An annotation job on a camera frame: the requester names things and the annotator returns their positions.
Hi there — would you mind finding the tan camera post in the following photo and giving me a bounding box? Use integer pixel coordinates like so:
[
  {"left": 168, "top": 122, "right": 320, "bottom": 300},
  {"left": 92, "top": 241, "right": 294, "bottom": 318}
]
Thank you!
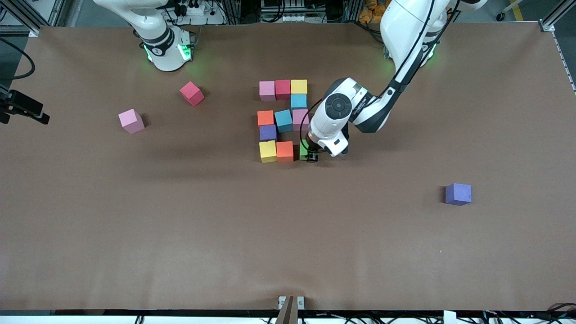
[{"left": 275, "top": 296, "right": 298, "bottom": 324}]

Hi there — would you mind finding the orange snack bag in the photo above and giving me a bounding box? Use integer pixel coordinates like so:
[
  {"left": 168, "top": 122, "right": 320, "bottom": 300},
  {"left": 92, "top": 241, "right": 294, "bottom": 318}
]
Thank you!
[{"left": 359, "top": 0, "right": 388, "bottom": 24}]

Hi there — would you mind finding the white metal bracket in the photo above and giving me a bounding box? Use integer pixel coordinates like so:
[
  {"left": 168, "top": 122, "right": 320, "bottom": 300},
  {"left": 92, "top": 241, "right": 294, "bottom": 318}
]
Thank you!
[{"left": 278, "top": 296, "right": 305, "bottom": 311}]

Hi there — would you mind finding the aluminium frame profile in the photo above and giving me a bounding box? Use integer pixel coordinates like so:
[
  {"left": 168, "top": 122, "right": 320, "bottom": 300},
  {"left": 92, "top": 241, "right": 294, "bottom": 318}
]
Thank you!
[
  {"left": 0, "top": 0, "right": 68, "bottom": 37},
  {"left": 540, "top": 0, "right": 576, "bottom": 33}
]

